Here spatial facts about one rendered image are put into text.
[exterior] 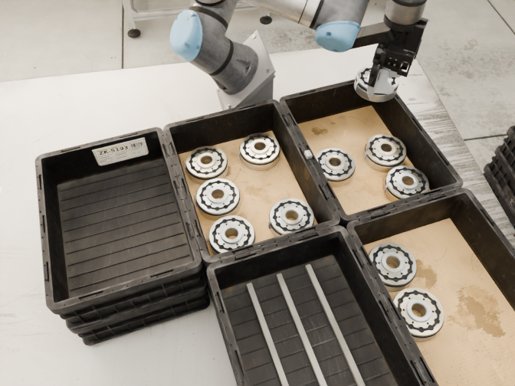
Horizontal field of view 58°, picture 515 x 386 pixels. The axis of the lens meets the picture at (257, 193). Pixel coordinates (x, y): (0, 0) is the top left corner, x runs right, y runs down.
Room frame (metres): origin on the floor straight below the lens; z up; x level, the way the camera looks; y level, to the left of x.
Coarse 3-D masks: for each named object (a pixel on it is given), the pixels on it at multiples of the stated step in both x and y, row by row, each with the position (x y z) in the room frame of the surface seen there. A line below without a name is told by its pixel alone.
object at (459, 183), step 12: (336, 84) 0.93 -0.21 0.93; (348, 84) 0.93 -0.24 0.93; (288, 96) 0.89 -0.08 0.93; (300, 96) 0.89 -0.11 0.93; (396, 96) 0.89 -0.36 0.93; (288, 108) 0.85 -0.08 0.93; (300, 132) 0.76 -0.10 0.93; (420, 132) 0.76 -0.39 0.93; (432, 144) 0.72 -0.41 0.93; (444, 156) 0.69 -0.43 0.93; (324, 180) 0.62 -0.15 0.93; (456, 180) 0.62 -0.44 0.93; (336, 204) 0.55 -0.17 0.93; (384, 204) 0.55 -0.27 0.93; (396, 204) 0.55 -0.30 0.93; (348, 216) 0.52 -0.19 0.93; (360, 216) 0.52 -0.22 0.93
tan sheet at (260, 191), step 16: (224, 144) 0.81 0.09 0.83; (240, 144) 0.81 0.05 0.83; (240, 160) 0.76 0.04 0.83; (240, 176) 0.71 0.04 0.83; (256, 176) 0.71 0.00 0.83; (272, 176) 0.71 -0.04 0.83; (288, 176) 0.71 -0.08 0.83; (192, 192) 0.66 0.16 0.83; (240, 192) 0.66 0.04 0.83; (256, 192) 0.66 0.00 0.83; (272, 192) 0.66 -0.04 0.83; (288, 192) 0.66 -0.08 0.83; (240, 208) 0.61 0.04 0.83; (256, 208) 0.61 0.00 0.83; (208, 224) 0.56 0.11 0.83; (256, 224) 0.56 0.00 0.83; (208, 240) 0.52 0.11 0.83; (256, 240) 0.52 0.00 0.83
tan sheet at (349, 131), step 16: (352, 112) 0.93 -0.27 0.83; (368, 112) 0.93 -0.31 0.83; (304, 128) 0.87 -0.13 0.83; (320, 128) 0.87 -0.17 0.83; (336, 128) 0.87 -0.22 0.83; (352, 128) 0.87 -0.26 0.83; (368, 128) 0.87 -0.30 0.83; (384, 128) 0.87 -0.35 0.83; (320, 144) 0.81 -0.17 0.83; (336, 144) 0.81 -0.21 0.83; (352, 144) 0.81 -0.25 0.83; (368, 176) 0.71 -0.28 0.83; (384, 176) 0.71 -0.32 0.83; (336, 192) 0.66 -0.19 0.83; (352, 192) 0.66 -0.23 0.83; (368, 192) 0.66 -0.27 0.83; (352, 208) 0.61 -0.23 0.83; (368, 208) 0.61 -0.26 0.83
